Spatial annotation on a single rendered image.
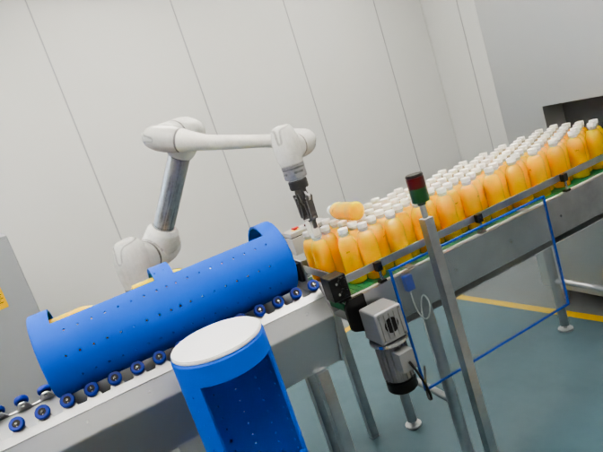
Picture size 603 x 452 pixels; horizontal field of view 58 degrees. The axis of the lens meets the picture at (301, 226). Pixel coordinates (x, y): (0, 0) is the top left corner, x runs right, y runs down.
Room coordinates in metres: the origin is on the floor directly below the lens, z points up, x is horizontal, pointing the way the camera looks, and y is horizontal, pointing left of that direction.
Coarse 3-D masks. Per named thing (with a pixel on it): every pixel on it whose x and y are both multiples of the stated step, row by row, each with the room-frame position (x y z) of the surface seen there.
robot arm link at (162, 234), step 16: (192, 128) 2.38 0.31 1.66; (176, 160) 2.43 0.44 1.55; (176, 176) 2.45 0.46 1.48; (160, 192) 2.51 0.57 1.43; (176, 192) 2.48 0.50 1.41; (160, 208) 2.51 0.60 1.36; (176, 208) 2.52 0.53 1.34; (160, 224) 2.52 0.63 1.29; (144, 240) 2.54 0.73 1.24; (160, 240) 2.52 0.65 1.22; (176, 240) 2.57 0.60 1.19; (160, 256) 2.50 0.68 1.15
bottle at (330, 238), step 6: (324, 234) 2.12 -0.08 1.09; (330, 234) 2.11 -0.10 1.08; (330, 240) 2.10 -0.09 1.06; (336, 240) 2.11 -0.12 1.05; (330, 246) 2.10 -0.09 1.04; (336, 246) 2.10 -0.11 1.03; (336, 252) 2.10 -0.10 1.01; (336, 258) 2.10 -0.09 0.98; (336, 264) 2.10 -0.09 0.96; (342, 264) 2.10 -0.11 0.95; (336, 270) 2.10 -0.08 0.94; (342, 270) 2.10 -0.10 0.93
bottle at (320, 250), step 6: (318, 240) 2.06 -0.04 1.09; (324, 240) 2.06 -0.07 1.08; (312, 246) 2.06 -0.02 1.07; (318, 246) 2.04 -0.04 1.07; (324, 246) 2.05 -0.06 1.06; (312, 252) 2.06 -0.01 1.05; (318, 252) 2.04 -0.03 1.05; (324, 252) 2.04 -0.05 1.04; (330, 252) 2.06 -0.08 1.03; (318, 258) 2.04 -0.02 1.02; (324, 258) 2.04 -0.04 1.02; (330, 258) 2.05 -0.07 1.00; (318, 264) 2.05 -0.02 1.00; (324, 264) 2.04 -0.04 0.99; (330, 264) 2.04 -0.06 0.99; (324, 270) 2.04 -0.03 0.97; (330, 270) 2.04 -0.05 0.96
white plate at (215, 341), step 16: (224, 320) 1.63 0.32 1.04; (240, 320) 1.58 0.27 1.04; (256, 320) 1.53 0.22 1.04; (192, 336) 1.58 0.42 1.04; (208, 336) 1.53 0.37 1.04; (224, 336) 1.49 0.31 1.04; (240, 336) 1.44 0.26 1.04; (176, 352) 1.49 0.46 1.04; (192, 352) 1.44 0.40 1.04; (208, 352) 1.40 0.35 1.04; (224, 352) 1.37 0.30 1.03
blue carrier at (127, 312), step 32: (224, 256) 1.82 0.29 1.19; (256, 256) 1.83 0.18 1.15; (288, 256) 1.86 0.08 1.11; (160, 288) 1.72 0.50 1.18; (192, 288) 1.74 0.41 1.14; (224, 288) 1.77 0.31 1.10; (256, 288) 1.81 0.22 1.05; (288, 288) 1.89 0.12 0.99; (32, 320) 1.64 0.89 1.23; (64, 320) 1.63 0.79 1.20; (96, 320) 1.63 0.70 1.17; (128, 320) 1.65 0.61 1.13; (160, 320) 1.68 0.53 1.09; (192, 320) 1.73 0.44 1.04; (64, 352) 1.57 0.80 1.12; (96, 352) 1.60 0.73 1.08; (128, 352) 1.65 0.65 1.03; (64, 384) 1.58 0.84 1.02
